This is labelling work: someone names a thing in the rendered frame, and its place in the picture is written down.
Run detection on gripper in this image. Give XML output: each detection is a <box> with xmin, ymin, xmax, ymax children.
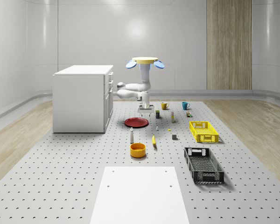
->
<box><xmin>137</xmin><ymin>104</ymin><xmax>154</xmax><ymax>119</ymax></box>

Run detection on red plate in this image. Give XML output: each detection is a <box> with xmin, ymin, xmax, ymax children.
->
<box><xmin>124</xmin><ymin>117</ymin><xmax>150</xmax><ymax>128</ymax></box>

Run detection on yellow bowl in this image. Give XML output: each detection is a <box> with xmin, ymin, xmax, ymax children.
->
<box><xmin>130</xmin><ymin>142</ymin><xmax>147</xmax><ymax>159</ymax></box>

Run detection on yellow basket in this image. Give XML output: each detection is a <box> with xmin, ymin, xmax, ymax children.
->
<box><xmin>189</xmin><ymin>121</ymin><xmax>220</xmax><ymax>143</ymax></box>

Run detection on white cabinet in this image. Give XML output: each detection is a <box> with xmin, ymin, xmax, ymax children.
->
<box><xmin>52</xmin><ymin>64</ymin><xmax>114</xmax><ymax>134</ymax></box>

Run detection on white board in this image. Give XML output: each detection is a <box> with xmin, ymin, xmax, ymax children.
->
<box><xmin>90</xmin><ymin>166</ymin><xmax>190</xmax><ymax>224</ymax></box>

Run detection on dark grey basket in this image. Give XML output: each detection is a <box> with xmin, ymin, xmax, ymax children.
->
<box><xmin>183</xmin><ymin>147</ymin><xmax>225</xmax><ymax>185</ymax></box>

